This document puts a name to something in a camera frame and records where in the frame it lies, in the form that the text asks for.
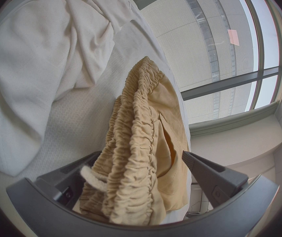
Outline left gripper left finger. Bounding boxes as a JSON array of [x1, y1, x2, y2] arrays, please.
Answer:
[[36, 151, 102, 208]]

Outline window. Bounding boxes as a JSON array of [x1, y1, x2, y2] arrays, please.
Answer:
[[129, 0, 282, 136]]

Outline tan drawstring shorts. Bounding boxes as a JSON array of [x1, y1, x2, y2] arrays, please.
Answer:
[[79, 56, 192, 225]]

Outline bed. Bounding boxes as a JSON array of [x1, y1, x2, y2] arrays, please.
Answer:
[[0, 0, 193, 228]]

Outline cream garment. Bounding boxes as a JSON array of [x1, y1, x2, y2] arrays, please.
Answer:
[[0, 0, 137, 178]]

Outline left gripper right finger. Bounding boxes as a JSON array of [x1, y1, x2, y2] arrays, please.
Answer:
[[182, 150, 249, 209]]

